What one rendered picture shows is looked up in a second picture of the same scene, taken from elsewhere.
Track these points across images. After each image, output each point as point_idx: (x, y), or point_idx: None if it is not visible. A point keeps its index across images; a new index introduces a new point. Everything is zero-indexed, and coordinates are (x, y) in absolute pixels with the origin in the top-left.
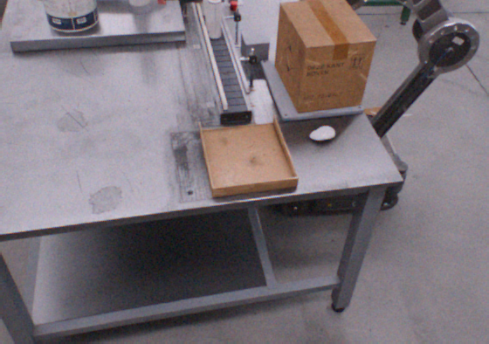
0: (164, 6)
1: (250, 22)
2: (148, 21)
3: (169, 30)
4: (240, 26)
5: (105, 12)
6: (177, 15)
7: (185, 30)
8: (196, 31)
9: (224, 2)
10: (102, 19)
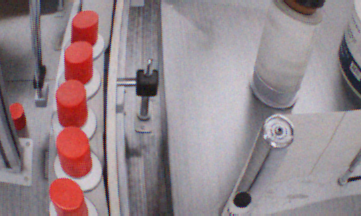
0: (211, 88)
1: (8, 68)
2: (247, 36)
3: (194, 1)
4: (30, 55)
5: (337, 84)
6: (173, 46)
7: (153, 46)
8: (128, 42)
9: (29, 157)
10: (333, 61)
